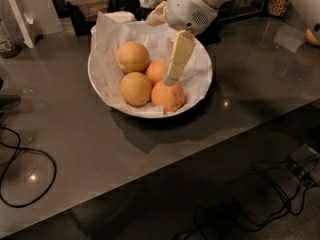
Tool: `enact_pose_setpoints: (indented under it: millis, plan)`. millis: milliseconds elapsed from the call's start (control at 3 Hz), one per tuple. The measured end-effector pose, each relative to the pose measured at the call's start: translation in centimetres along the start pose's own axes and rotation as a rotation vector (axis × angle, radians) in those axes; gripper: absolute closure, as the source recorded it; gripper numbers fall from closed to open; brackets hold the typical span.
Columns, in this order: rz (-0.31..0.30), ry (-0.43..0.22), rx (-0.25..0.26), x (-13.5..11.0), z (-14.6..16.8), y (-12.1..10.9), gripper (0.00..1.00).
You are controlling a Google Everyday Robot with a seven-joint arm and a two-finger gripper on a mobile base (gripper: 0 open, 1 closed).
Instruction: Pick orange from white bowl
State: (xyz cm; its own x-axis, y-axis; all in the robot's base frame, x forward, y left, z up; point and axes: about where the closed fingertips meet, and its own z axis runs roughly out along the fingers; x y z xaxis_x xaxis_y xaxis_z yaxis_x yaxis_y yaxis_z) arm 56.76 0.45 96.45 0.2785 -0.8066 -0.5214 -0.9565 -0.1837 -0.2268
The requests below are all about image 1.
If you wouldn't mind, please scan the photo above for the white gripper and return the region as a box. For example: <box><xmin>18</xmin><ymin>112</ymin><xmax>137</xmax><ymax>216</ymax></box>
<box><xmin>146</xmin><ymin>0</ymin><xmax>218</xmax><ymax>86</ymax></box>

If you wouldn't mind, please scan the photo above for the orange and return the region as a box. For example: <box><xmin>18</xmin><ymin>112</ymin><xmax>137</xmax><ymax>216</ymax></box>
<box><xmin>145</xmin><ymin>59</ymin><xmax>166</xmax><ymax>85</ymax></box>
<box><xmin>151</xmin><ymin>81</ymin><xmax>185</xmax><ymax>113</ymax></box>
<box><xmin>305</xmin><ymin>29</ymin><xmax>320</xmax><ymax>47</ymax></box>
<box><xmin>120</xmin><ymin>72</ymin><xmax>152</xmax><ymax>107</ymax></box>
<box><xmin>116</xmin><ymin>41</ymin><xmax>151</xmax><ymax>74</ymax></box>

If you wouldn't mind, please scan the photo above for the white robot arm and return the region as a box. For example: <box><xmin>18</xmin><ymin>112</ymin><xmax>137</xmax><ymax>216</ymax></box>
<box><xmin>146</xmin><ymin>0</ymin><xmax>320</xmax><ymax>86</ymax></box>

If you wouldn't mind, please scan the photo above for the white bowl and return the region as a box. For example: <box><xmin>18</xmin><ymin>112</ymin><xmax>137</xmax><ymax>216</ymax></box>
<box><xmin>87</xmin><ymin>20</ymin><xmax>214</xmax><ymax>119</ymax></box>

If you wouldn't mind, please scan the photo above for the white paper liner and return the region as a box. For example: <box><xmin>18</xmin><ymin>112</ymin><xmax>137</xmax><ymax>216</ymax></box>
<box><xmin>89</xmin><ymin>11</ymin><xmax>213</xmax><ymax>115</ymax></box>

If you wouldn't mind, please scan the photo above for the jar of nuts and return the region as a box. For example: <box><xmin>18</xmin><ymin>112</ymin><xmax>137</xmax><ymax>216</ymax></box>
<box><xmin>267</xmin><ymin>0</ymin><xmax>289</xmax><ymax>17</ymax></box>

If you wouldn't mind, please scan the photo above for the white angled stand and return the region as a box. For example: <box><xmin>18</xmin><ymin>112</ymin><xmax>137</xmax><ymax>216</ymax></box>
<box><xmin>8</xmin><ymin>0</ymin><xmax>36</xmax><ymax>48</ymax></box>

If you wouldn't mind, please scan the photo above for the glass jar with label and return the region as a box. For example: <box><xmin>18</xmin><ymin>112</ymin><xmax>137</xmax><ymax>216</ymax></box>
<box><xmin>0</xmin><ymin>19</ymin><xmax>20</xmax><ymax>58</ymax></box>

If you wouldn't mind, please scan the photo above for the dark object at left edge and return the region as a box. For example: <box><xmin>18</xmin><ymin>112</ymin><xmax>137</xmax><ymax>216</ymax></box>
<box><xmin>0</xmin><ymin>78</ymin><xmax>21</xmax><ymax>117</ymax></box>

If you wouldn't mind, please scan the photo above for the power adapter on floor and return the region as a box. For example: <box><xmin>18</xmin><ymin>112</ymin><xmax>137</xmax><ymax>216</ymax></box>
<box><xmin>287</xmin><ymin>143</ymin><xmax>320</xmax><ymax>188</ymax></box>

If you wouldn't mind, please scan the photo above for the black cable on table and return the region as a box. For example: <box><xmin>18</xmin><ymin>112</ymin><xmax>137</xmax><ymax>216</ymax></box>
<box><xmin>0</xmin><ymin>126</ymin><xmax>57</xmax><ymax>209</ymax></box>

